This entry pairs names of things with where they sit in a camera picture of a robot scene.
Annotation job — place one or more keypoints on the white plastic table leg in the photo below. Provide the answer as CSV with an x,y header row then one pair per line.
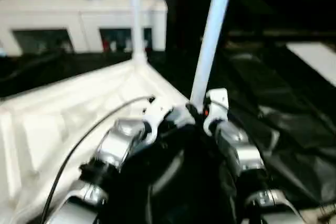
x,y
212,30
136,14

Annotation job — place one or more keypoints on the white plastic table top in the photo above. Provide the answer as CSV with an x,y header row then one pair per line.
x,y
63,114

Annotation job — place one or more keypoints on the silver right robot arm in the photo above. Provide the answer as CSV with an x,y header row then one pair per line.
x,y
236,145

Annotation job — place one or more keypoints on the black work surface mat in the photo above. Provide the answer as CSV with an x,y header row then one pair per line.
x,y
283,124

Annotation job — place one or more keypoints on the dark black cabinet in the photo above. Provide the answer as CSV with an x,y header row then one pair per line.
x,y
252,1

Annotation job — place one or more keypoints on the white flat side panel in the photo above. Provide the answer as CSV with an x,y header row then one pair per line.
x,y
315,61

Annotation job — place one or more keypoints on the white glass-door cabinet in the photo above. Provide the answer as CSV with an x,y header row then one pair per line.
x,y
79,14

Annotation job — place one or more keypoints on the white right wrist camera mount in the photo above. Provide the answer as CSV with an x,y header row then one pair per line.
x,y
215,103

